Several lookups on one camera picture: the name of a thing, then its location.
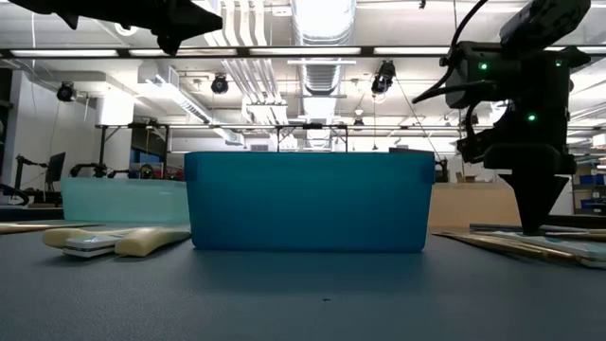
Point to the overhead light bar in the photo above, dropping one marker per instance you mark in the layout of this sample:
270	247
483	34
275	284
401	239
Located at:
308	50

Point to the orange plastic bin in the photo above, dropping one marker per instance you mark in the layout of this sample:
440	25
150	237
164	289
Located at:
468	206

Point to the black computer monitor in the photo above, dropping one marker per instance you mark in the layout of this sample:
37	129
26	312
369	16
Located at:
56	166
407	150

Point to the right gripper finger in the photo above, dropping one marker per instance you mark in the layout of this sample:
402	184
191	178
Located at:
523	194
547	194

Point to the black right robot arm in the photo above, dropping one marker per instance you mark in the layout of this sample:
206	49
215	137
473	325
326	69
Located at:
521	71

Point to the white ceiling pipe bundle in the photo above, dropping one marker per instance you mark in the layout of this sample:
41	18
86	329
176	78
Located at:
246	71

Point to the grey-blue table mat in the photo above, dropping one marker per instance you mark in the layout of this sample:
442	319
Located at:
303	303

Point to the dark blue plastic bin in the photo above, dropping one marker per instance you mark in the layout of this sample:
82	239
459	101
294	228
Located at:
308	203

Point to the shelf with blue bins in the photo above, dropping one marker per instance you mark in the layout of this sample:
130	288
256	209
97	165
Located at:
592	180

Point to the light green plastic bin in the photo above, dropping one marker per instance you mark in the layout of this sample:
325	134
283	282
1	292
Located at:
123	201

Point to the black background table frame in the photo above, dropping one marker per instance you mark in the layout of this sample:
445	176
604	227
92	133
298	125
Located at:
189	126

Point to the black ceiling camera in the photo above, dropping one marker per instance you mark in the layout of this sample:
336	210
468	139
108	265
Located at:
66	91
219	84
383	78

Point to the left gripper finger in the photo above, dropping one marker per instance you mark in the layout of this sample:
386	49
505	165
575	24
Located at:
195	12
194	29

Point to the white square pillar box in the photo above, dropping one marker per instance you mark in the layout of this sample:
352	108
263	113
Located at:
115	111

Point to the black background robot arm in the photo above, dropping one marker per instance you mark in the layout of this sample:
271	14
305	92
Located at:
97	169

